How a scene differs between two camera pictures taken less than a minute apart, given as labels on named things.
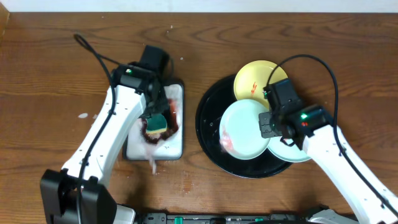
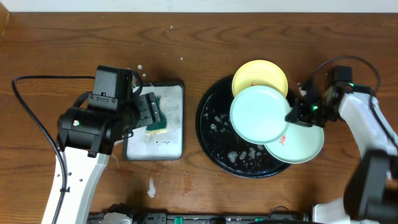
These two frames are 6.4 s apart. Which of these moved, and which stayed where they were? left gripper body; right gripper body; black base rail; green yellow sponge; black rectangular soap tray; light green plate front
Moved: light green plate front; right gripper body; left gripper body
Stayed: green yellow sponge; black base rail; black rectangular soap tray
